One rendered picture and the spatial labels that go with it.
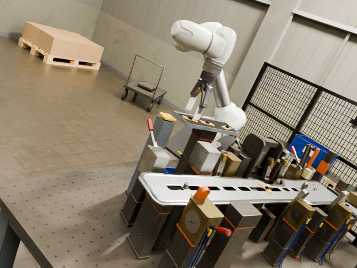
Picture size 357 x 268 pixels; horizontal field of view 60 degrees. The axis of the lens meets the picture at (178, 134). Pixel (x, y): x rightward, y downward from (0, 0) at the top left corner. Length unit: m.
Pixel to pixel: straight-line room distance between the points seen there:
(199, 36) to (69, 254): 0.98
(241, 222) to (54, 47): 5.44
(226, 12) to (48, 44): 3.29
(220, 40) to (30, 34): 5.56
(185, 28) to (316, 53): 4.13
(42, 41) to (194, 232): 5.71
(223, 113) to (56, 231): 1.29
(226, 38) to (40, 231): 1.07
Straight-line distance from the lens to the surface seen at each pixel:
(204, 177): 1.38
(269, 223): 1.72
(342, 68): 5.26
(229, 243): 1.27
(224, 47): 1.42
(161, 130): 1.41
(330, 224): 1.90
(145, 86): 5.59
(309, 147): 2.03
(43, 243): 1.24
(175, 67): 6.41
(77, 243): 1.27
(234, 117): 2.13
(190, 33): 1.36
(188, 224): 1.06
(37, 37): 6.56
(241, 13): 5.92
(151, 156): 1.26
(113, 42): 7.71
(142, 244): 1.26
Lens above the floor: 1.55
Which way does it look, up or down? 18 degrees down
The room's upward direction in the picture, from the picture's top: 24 degrees clockwise
